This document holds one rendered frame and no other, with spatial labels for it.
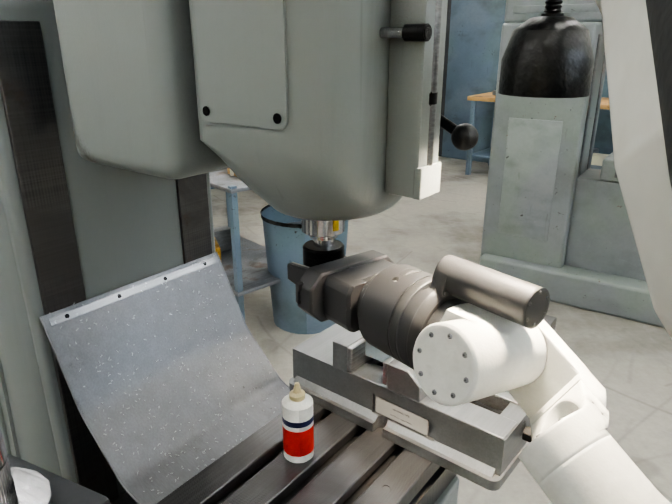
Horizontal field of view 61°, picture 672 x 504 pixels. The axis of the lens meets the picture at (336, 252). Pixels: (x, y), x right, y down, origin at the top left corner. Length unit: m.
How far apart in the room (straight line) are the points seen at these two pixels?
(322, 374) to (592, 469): 0.50
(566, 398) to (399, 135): 0.26
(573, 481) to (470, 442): 0.33
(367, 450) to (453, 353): 0.38
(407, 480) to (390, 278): 0.32
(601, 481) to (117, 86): 0.56
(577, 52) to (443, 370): 0.26
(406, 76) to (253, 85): 0.13
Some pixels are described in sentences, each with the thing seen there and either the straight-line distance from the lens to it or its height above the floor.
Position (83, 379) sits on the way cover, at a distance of 0.90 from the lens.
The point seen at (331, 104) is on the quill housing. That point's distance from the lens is 0.50.
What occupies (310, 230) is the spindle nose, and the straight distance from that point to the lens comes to 0.62.
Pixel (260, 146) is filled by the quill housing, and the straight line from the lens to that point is 0.54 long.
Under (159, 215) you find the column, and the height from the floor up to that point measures 1.22.
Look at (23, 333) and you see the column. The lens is 0.91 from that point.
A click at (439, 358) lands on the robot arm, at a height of 1.25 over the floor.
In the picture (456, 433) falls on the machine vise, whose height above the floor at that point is 1.01.
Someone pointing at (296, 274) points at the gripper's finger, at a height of 1.23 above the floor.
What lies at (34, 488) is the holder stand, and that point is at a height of 1.17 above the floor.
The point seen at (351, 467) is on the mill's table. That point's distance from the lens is 0.79.
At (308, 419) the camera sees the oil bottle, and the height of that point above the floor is 1.03.
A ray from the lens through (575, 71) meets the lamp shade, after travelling 0.50.
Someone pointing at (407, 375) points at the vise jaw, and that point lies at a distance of 0.77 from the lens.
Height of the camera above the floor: 1.48
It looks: 20 degrees down
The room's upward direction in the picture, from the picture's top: straight up
